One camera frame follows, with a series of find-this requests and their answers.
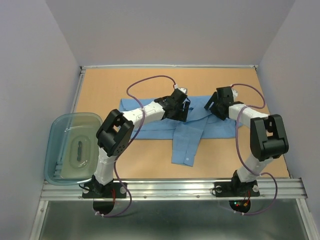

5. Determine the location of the light blue long sleeve shirt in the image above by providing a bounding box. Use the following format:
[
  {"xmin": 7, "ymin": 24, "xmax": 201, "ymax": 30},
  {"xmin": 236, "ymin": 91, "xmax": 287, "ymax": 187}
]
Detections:
[{"xmin": 119, "ymin": 94, "xmax": 243, "ymax": 167}]

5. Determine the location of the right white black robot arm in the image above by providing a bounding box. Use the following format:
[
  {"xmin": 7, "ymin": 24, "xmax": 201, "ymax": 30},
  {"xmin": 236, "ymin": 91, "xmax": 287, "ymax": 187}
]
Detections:
[{"xmin": 204, "ymin": 86, "xmax": 289, "ymax": 198}]

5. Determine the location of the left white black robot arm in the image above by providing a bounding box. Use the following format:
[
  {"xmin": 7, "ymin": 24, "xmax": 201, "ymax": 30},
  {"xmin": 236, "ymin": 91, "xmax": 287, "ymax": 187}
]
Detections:
[{"xmin": 82, "ymin": 87, "xmax": 190, "ymax": 199}]

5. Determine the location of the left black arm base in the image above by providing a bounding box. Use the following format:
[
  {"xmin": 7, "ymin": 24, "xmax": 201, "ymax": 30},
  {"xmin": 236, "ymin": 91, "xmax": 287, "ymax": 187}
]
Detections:
[{"xmin": 81, "ymin": 181, "xmax": 127, "ymax": 199}]

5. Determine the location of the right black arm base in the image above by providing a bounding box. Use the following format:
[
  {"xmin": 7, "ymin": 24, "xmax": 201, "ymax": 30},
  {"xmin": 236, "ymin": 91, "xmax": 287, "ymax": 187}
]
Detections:
[{"xmin": 211, "ymin": 181, "xmax": 260, "ymax": 198}]

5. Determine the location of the clear blue plastic bin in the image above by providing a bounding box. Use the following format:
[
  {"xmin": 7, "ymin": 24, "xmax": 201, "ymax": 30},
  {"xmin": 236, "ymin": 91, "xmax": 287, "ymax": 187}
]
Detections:
[{"xmin": 44, "ymin": 112, "xmax": 102, "ymax": 186}]

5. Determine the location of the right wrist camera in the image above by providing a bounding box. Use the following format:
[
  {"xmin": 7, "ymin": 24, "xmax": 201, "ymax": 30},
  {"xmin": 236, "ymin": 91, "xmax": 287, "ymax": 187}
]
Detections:
[{"xmin": 231, "ymin": 88, "xmax": 238, "ymax": 100}]

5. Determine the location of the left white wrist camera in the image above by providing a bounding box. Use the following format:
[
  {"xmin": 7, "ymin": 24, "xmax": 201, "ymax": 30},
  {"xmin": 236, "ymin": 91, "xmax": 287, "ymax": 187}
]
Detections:
[{"xmin": 173, "ymin": 84, "xmax": 188, "ymax": 95}]

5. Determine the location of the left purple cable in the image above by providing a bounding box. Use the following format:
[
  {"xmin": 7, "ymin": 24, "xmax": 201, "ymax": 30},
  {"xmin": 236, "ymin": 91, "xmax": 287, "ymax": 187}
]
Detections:
[{"xmin": 94, "ymin": 75, "xmax": 178, "ymax": 218}]

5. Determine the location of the purple cable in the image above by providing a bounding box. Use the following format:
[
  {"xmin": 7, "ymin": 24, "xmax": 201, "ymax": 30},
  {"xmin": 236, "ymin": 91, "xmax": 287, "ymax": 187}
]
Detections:
[
  {"xmin": 231, "ymin": 83, "xmax": 278, "ymax": 217},
  {"xmin": 94, "ymin": 75, "xmax": 178, "ymax": 218}
]

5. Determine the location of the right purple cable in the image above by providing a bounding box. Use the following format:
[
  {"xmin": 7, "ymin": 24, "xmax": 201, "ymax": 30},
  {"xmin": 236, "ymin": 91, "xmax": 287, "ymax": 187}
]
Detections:
[{"xmin": 231, "ymin": 83, "xmax": 278, "ymax": 217}]

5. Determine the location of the aluminium front rail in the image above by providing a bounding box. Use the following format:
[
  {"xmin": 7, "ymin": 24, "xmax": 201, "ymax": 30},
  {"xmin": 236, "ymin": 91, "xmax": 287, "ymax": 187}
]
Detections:
[{"xmin": 40, "ymin": 178, "xmax": 308, "ymax": 201}]

